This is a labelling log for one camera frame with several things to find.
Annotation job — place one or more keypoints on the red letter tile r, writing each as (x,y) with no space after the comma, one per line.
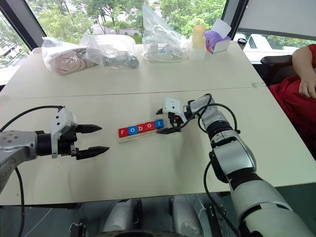
(123,132)

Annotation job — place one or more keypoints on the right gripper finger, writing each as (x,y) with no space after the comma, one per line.
(169,130)
(160,111)

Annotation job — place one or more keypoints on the person's bare forearm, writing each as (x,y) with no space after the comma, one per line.
(304,61)

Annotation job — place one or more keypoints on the blue letter tile o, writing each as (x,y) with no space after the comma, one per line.
(132,131)

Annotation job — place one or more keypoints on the person in red clothes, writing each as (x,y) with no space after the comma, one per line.
(291,106)

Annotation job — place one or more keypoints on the grey roller blind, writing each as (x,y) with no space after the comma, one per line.
(276,17)

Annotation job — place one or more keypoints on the black window frame post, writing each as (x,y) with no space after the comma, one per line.
(22,22)
(234,14)

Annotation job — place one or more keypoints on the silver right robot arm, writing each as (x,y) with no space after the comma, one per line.
(234,153)

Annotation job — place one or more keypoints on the clear bag with grey item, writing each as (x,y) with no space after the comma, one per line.
(116,49)

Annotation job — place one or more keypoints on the blue letter tile t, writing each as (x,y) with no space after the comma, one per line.
(159,124)

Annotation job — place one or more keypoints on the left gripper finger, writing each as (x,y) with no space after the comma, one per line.
(89,128)
(92,151)

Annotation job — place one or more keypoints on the red letter tile b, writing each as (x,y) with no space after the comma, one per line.
(141,129)

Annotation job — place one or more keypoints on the light wooden letter tray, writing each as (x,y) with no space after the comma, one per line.
(130,139)

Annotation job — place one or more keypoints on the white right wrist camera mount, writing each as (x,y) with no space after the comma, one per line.
(172,106)

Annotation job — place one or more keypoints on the silver rounded robot leg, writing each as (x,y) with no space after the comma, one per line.
(121,214)
(185,217)

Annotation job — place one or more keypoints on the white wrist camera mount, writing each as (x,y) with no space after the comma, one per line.
(63,121)
(172,106)

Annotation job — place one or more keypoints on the red letter tile o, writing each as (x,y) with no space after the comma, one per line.
(149,127)

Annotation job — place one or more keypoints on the clear bag with pink cloth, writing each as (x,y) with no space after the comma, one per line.
(64,59)

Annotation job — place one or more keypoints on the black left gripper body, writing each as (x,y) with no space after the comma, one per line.
(65,145)

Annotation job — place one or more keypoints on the yellow plastic bottle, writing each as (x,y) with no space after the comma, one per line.
(198,37)

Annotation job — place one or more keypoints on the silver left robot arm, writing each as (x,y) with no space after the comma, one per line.
(14,145)

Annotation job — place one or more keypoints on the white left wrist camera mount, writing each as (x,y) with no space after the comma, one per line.
(63,121)

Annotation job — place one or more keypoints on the clear plastic container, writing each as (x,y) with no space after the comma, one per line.
(197,54)

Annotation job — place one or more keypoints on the purple tissue box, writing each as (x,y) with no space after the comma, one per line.
(217,40)

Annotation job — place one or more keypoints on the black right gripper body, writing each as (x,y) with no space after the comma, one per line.
(175,119)

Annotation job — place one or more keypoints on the black chair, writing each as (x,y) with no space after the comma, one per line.
(276,66)

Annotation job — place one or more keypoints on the person's bare hand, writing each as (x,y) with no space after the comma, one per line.
(308,89)

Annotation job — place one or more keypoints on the clear bag with white items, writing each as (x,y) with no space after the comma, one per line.
(160,37)

